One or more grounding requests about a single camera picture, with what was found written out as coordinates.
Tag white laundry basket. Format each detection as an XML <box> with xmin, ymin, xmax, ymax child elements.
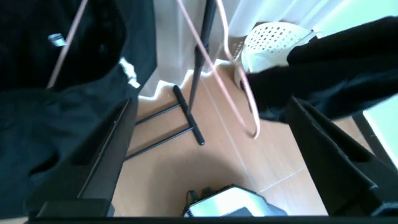
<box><xmin>233</xmin><ymin>21</ymin><xmax>324</xmax><ymax>90</ymax></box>

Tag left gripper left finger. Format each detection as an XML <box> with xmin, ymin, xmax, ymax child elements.
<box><xmin>24</xmin><ymin>96</ymin><xmax>138</xmax><ymax>219</ymax></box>

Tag black shorts with white cord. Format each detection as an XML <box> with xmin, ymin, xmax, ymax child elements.
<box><xmin>0</xmin><ymin>0</ymin><xmax>158</xmax><ymax>216</ymax></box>

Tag pink clothes hanger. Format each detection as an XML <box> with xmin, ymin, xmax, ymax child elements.
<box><xmin>46</xmin><ymin>0</ymin><xmax>90</xmax><ymax>90</ymax></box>
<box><xmin>175</xmin><ymin>0</ymin><xmax>261</xmax><ymax>140</ymax></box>

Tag black garment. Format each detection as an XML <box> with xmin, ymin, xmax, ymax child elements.
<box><xmin>241</xmin><ymin>15</ymin><xmax>398</xmax><ymax>124</ymax></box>

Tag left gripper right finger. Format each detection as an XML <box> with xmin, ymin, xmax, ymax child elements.
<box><xmin>284</xmin><ymin>95</ymin><xmax>398</xmax><ymax>217</ymax></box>

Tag black clothes rack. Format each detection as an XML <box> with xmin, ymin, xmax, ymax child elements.
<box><xmin>124</xmin><ymin>0</ymin><xmax>218</xmax><ymax>162</ymax></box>

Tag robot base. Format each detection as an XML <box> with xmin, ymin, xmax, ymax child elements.
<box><xmin>182</xmin><ymin>184</ymin><xmax>289</xmax><ymax>218</ymax></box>

